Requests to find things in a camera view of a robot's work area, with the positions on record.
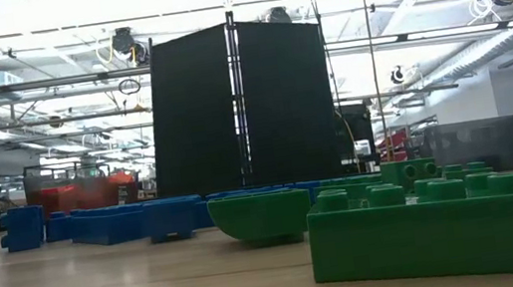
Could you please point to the green curved-bottom toy brick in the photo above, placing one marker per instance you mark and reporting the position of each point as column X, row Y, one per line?
column 259, row 216

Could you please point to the green rectangular toy brick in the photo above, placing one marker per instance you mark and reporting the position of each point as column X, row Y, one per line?
column 348, row 185
column 441, row 238

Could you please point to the orange rectangular toy brick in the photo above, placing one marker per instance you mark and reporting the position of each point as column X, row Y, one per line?
column 68, row 197
column 120, row 178

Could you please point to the black folding screen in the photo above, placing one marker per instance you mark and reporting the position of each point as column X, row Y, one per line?
column 192, row 112

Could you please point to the black equipment box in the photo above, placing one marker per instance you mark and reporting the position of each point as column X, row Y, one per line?
column 359, row 124

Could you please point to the red rack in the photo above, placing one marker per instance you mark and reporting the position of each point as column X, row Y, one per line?
column 395, row 144

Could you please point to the thin vertical pole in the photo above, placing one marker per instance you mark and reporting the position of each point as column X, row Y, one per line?
column 371, row 47

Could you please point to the translucent grey plastic bin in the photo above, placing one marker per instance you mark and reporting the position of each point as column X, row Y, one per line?
column 488, row 146
column 64, row 173

